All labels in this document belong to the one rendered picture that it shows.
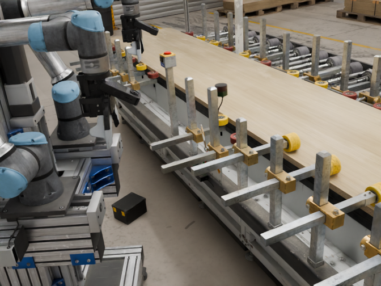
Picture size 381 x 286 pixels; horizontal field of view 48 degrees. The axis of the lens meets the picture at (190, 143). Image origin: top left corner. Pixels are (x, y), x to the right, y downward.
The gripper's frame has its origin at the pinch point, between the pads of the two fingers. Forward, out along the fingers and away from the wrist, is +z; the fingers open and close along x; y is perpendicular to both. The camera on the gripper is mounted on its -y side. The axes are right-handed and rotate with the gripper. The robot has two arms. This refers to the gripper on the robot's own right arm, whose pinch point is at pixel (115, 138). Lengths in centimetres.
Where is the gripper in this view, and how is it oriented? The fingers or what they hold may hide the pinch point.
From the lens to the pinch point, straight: 125.8
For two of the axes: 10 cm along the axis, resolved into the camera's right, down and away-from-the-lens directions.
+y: -10.0, 0.7, 0.2
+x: 0.1, 4.5, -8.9
